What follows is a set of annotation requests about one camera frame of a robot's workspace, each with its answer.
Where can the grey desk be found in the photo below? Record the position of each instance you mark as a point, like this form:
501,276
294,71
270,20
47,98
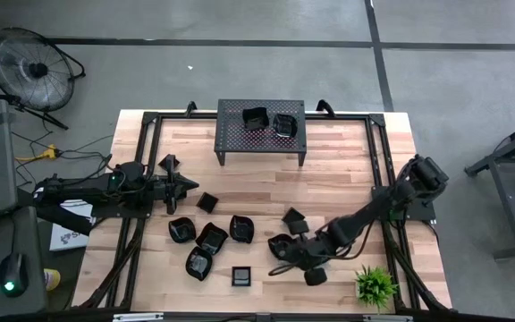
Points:
34,232

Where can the black slanted strut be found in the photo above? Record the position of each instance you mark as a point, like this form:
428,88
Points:
61,217

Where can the small square black plate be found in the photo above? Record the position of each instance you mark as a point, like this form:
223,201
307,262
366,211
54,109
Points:
292,214
241,276
207,202

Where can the silver metal bracket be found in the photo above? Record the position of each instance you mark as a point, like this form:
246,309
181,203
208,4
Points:
387,318
137,317

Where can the black rounded mini plate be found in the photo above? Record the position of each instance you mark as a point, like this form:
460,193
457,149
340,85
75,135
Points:
199,264
182,230
284,126
242,229
279,245

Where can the yellow power plug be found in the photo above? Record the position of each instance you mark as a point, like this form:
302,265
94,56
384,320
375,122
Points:
52,153

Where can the grey metal cart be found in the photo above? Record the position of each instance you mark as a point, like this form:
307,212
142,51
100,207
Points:
514,197

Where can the black table clamp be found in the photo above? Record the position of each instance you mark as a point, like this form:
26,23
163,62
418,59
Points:
191,108
325,107

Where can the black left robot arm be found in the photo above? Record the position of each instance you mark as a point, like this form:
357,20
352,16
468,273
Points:
83,188

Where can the white cardboard box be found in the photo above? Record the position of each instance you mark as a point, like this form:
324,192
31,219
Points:
67,237

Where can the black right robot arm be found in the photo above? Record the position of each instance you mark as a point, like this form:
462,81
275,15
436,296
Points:
365,214

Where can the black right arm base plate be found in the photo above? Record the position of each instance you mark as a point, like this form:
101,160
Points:
420,214

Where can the yellow cup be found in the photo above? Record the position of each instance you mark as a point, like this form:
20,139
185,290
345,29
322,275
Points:
52,279

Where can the green artificial plant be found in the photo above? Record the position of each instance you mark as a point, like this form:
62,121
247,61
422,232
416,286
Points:
375,286

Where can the black floor fan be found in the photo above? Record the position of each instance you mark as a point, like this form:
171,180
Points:
37,69

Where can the black perforated metal shelf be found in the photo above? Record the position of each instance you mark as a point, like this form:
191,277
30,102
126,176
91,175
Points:
235,138

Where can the black trays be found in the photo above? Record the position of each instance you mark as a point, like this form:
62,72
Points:
255,120

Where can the black computer mouse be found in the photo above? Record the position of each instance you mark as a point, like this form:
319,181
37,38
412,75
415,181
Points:
13,273

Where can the black curved square plate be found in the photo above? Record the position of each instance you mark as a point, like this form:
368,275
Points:
212,238

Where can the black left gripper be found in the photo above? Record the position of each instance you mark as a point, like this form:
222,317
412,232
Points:
168,188

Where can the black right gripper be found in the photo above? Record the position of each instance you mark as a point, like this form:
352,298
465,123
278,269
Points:
311,255

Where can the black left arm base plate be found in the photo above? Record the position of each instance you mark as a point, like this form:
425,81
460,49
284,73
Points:
123,212

